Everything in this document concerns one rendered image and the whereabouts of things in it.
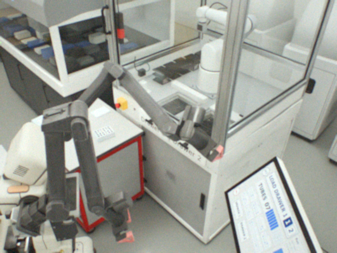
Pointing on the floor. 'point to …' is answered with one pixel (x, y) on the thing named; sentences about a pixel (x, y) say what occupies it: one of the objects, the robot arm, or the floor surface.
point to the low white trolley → (110, 161)
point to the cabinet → (199, 177)
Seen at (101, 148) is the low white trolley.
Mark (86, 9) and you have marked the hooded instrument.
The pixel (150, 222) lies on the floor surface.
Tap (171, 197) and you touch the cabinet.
